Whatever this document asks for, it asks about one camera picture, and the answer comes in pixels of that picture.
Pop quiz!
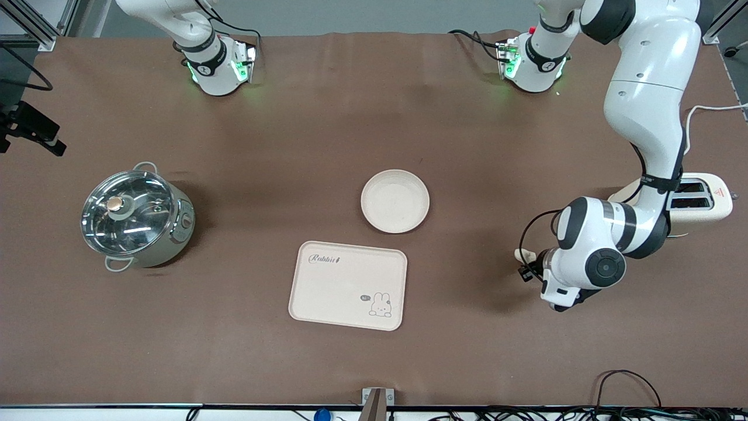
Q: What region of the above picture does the black looped floor cable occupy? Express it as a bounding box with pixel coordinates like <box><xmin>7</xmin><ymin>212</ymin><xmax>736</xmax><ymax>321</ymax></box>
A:
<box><xmin>595</xmin><ymin>370</ymin><xmax>663</xmax><ymax>411</ymax></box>

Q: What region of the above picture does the cream round plate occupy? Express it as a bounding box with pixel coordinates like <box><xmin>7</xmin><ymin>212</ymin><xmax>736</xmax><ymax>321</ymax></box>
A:
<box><xmin>360</xmin><ymin>169</ymin><xmax>431</xmax><ymax>234</ymax></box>

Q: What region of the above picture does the black right arm base cable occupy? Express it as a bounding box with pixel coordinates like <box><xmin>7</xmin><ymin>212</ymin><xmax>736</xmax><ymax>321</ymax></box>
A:
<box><xmin>190</xmin><ymin>0</ymin><xmax>262</xmax><ymax>58</ymax></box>

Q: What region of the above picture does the black right arm wrist cable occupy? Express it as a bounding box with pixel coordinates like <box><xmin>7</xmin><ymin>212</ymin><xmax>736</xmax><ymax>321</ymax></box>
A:
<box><xmin>0</xmin><ymin>43</ymin><xmax>54</xmax><ymax>92</ymax></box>

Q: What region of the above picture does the white toaster power cable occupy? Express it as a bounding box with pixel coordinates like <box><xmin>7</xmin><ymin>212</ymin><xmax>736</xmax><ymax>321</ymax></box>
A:
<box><xmin>681</xmin><ymin>103</ymin><xmax>748</xmax><ymax>155</ymax></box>

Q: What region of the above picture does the grey metal table bracket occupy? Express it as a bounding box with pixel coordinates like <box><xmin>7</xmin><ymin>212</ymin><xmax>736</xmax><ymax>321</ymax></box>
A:
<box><xmin>361</xmin><ymin>387</ymin><xmax>396</xmax><ymax>421</ymax></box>

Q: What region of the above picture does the cream rabbit print tray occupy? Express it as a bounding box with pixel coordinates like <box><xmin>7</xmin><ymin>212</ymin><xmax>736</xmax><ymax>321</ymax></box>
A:
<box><xmin>288</xmin><ymin>240</ymin><xmax>408</xmax><ymax>332</ymax></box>

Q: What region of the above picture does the green electric cooking pot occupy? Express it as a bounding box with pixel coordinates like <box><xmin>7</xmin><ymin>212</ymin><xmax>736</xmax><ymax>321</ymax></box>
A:
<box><xmin>80</xmin><ymin>161</ymin><xmax>196</xmax><ymax>273</ymax></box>

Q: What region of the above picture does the black arm base cable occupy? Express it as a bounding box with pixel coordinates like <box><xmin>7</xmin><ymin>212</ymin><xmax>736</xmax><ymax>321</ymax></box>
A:
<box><xmin>448</xmin><ymin>29</ymin><xmax>504</xmax><ymax>64</ymax></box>
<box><xmin>190</xmin><ymin>0</ymin><xmax>262</xmax><ymax>58</ymax></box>

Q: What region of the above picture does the black left arm wrist cable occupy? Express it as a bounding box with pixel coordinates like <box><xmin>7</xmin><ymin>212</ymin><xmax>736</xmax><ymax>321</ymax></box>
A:
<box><xmin>518</xmin><ymin>209</ymin><xmax>563</xmax><ymax>271</ymax></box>

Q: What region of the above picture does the black cable bundle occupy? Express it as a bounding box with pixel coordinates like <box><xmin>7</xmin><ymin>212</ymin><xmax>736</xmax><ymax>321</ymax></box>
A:
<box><xmin>425</xmin><ymin>406</ymin><xmax>748</xmax><ymax>421</ymax></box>

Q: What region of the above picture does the black arm wrist cable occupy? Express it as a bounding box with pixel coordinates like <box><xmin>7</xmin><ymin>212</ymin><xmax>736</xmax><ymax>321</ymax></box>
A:
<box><xmin>518</xmin><ymin>209</ymin><xmax>563</xmax><ymax>271</ymax></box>
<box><xmin>0</xmin><ymin>43</ymin><xmax>54</xmax><ymax>92</ymax></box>

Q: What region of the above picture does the cream two-slot toaster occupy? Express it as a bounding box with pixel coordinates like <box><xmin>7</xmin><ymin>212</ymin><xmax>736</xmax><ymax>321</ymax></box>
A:
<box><xmin>607</xmin><ymin>172</ymin><xmax>739</xmax><ymax>239</ymax></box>

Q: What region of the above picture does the glass pot lid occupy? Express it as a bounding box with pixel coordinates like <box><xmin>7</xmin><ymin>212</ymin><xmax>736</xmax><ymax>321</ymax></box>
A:
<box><xmin>81</xmin><ymin>170</ymin><xmax>176</xmax><ymax>257</ymax></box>

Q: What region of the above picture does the black left arm base cable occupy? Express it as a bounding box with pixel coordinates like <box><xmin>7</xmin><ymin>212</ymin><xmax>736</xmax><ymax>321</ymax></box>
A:
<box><xmin>448</xmin><ymin>29</ymin><xmax>504</xmax><ymax>64</ymax></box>

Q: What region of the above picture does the aluminium frame profile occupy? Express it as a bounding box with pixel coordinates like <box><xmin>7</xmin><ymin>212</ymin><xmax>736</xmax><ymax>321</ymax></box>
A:
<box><xmin>0</xmin><ymin>0</ymin><xmax>81</xmax><ymax>53</ymax></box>
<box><xmin>699</xmin><ymin>0</ymin><xmax>748</xmax><ymax>46</ymax></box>

